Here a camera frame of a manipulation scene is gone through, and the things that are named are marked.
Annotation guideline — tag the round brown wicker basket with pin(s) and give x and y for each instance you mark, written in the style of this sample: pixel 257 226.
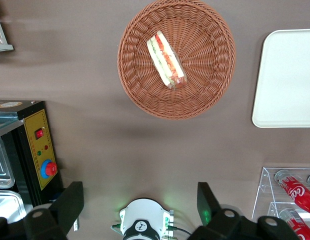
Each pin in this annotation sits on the round brown wicker basket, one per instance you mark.
pixel 207 75

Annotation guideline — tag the beige plastic serving tray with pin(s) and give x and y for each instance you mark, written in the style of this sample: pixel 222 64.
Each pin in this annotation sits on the beige plastic serving tray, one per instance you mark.
pixel 287 82

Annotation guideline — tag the black food warmer machine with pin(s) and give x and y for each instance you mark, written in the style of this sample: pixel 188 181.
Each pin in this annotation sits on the black food warmer machine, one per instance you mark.
pixel 42 150

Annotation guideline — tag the steel warmer pan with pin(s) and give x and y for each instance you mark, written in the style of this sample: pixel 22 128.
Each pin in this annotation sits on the steel warmer pan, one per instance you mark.
pixel 1 162
pixel 7 207

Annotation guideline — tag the red cola bottle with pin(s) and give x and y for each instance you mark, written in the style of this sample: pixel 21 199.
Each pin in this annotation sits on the red cola bottle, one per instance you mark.
pixel 298 193
pixel 295 222

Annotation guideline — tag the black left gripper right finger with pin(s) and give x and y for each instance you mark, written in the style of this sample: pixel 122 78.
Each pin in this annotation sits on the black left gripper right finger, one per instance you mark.
pixel 207 205

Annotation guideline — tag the clear acrylic bottle rack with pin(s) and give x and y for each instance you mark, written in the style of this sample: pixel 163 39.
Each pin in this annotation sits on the clear acrylic bottle rack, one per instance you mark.
pixel 265 180

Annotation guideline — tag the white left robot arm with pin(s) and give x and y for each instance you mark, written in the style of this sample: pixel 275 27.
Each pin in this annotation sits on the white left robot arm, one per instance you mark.
pixel 142 212

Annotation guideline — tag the triangle sandwich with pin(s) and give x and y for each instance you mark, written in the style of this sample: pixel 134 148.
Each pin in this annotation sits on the triangle sandwich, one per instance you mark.
pixel 165 60

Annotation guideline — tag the grey snack display tray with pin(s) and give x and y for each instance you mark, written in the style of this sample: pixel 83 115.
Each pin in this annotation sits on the grey snack display tray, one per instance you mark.
pixel 5 47

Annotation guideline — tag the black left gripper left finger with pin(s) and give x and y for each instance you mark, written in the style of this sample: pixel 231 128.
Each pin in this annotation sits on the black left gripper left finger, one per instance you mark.
pixel 67 205

